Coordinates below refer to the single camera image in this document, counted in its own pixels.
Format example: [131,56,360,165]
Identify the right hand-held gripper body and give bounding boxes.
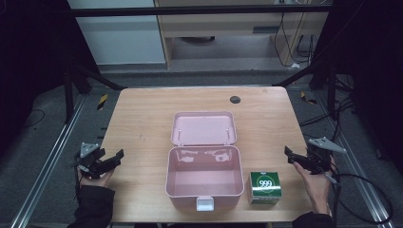
[306,136,348,176]

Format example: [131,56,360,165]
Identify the person's right hand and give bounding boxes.
[292,155,336,217]

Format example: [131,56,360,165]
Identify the person's left hand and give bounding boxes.
[76,166,116,189]

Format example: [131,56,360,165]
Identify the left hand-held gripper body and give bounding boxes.
[74,142,106,180]

